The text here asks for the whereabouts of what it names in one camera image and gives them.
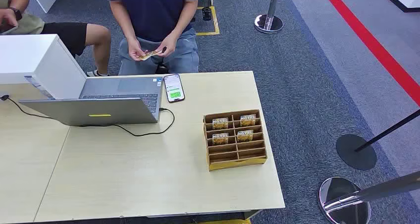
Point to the person's forearm with watch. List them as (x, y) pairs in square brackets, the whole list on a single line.
[(19, 1)]

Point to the person's left forearm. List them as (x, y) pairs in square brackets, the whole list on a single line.
[(183, 19)]

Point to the person's left hand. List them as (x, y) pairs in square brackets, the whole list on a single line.
[(169, 46)]

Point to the white shoe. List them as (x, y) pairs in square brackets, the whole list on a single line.
[(93, 73)]

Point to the yellow object under table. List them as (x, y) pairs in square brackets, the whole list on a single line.
[(226, 222)]

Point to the person's hand with watch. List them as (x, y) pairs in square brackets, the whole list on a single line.
[(8, 16)]

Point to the black caster leg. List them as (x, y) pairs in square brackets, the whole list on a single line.
[(206, 14)]

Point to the chrome stanchion leaning post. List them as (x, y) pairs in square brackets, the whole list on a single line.
[(341, 199)]

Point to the chrome stanchion upright post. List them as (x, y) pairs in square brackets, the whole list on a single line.
[(269, 24)]

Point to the wooden card organizer box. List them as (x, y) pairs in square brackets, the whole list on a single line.
[(236, 163)]

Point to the black stanchion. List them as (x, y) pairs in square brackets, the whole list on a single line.
[(356, 153)]

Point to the white box cabinet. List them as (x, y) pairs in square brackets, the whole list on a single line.
[(29, 55)]

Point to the printed label sticker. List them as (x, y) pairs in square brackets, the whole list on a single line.
[(39, 86)]

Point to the black smartphone lit screen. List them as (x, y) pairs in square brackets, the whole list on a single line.
[(174, 88)]

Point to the black wrist watch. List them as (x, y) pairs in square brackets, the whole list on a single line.
[(17, 13)]

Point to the person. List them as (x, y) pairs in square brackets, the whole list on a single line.
[(29, 24), (154, 12)]

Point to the grey laptop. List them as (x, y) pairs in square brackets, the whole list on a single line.
[(98, 112)]

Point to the yellow hotel card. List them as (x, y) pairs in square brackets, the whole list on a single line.
[(247, 120), (220, 139), (150, 54), (220, 123), (245, 135)]

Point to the person's right forearm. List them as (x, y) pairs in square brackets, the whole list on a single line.
[(122, 22)]

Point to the dark handheld smartphone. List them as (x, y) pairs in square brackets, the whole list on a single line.
[(6, 29)]

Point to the person's right hand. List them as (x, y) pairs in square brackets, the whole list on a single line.
[(135, 50)]

